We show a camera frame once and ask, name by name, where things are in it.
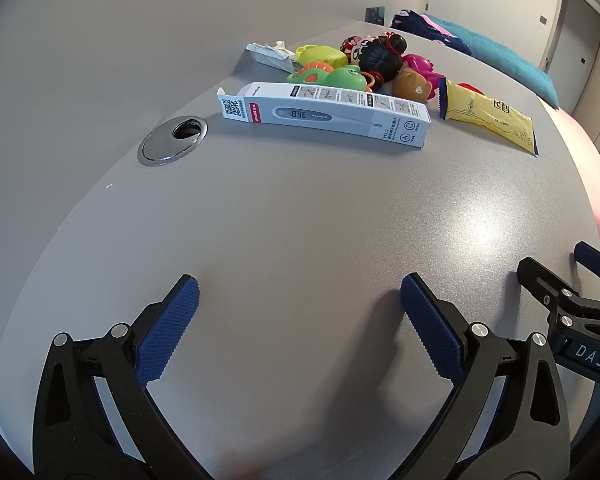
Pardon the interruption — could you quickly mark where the pink sheet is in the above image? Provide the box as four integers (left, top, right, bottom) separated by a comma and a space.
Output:
544, 96, 600, 261

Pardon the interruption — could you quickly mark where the round metal cable grommet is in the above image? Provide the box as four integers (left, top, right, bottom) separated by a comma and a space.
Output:
137, 116, 209, 167

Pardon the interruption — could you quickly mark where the yellow snack packet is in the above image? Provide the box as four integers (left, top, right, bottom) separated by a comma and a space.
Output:
437, 78, 540, 157

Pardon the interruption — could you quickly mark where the white thermometer box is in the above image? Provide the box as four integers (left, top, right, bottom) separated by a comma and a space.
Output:
217, 81, 432, 151

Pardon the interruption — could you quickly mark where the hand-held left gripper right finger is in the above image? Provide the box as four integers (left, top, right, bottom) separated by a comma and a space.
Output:
400, 272, 573, 480

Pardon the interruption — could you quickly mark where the yellow frog toy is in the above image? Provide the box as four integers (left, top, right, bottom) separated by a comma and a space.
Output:
296, 45, 350, 69

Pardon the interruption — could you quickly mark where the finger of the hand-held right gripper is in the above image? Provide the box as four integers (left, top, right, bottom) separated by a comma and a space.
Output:
516, 256, 582, 313
574, 241, 600, 283

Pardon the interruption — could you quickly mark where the green plastic toy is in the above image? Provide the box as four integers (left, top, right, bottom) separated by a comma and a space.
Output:
286, 63, 374, 93

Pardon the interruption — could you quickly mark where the black-haired doll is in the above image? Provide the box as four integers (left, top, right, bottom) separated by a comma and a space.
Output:
340, 32, 411, 94

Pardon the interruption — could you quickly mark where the white folded paper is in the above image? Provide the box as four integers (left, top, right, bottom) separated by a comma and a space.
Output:
245, 40, 299, 74

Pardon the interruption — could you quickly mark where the brown round toy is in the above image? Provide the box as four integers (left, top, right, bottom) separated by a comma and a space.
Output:
392, 68, 436, 103

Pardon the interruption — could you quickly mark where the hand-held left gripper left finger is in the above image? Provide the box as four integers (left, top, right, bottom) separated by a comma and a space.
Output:
32, 274, 201, 480

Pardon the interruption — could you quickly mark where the pink plastic toy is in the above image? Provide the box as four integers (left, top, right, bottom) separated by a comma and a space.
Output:
401, 54, 449, 107

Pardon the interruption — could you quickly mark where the dark blue printed cloth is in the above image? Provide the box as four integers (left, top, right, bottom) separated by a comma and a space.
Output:
391, 9, 476, 58

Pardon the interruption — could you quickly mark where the grey door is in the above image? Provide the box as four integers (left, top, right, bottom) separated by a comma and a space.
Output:
544, 0, 600, 77

